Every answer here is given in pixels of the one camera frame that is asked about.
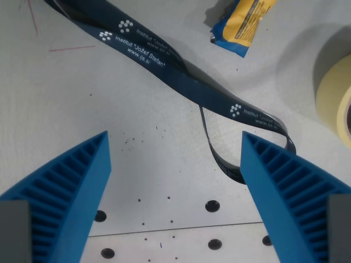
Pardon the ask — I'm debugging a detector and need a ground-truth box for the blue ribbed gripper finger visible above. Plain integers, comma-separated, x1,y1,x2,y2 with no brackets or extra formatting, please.
239,131,351,263
0,130,112,263

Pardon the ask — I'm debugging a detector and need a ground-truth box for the blue and yellow snack bag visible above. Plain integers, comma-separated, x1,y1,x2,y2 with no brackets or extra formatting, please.
210,0,278,59

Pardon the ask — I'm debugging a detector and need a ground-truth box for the dark blue printed lanyard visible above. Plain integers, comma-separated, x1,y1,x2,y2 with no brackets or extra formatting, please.
43,0,297,185

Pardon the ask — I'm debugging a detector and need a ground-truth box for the beige masking tape roll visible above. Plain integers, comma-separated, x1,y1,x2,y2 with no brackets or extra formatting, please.
315,53,351,150

